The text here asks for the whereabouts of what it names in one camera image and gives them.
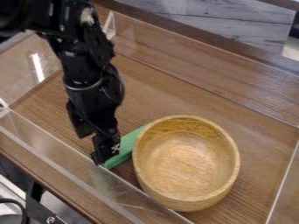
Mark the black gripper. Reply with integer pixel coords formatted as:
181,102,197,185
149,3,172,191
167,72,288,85
63,63,125,165

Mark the green rectangular block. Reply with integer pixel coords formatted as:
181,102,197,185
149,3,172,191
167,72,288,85
103,126,145,170

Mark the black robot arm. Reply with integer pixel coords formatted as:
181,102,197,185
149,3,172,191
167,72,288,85
0,0,125,165

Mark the brown wooden bowl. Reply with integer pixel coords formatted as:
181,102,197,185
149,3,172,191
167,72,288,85
132,115,240,212

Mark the clear acrylic front wall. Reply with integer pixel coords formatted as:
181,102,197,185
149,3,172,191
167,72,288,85
0,108,192,224

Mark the black table leg bracket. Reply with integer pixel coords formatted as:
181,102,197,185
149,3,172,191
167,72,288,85
25,182,67,224

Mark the black cable under table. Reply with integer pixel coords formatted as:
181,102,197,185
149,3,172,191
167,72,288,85
0,198,28,224

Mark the clear acrylic corner bracket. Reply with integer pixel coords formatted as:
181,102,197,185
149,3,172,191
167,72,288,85
101,11,116,39

